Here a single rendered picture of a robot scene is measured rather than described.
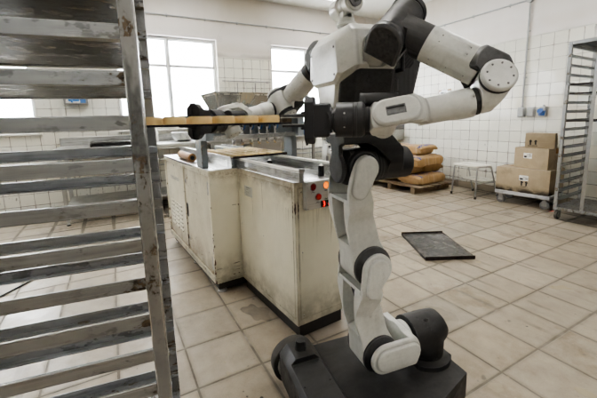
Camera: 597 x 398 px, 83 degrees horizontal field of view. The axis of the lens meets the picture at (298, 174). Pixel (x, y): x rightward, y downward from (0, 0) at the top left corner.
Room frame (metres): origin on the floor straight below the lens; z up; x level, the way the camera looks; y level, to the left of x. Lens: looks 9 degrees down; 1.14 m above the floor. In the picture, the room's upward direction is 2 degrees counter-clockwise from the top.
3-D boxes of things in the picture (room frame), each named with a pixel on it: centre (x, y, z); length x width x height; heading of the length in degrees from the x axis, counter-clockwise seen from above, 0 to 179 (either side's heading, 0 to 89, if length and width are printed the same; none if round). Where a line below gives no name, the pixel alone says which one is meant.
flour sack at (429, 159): (5.23, -1.92, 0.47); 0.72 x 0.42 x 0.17; 124
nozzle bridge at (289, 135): (2.39, 0.34, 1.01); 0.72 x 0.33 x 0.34; 123
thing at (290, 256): (1.96, 0.07, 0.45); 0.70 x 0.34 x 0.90; 33
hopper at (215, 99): (2.39, 0.34, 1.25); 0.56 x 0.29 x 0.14; 123
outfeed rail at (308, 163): (2.56, 0.28, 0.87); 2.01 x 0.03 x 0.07; 33
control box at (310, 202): (1.66, -0.13, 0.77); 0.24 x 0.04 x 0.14; 123
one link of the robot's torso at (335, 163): (1.16, -0.25, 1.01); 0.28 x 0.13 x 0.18; 110
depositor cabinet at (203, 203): (2.79, 0.60, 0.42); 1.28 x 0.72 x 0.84; 33
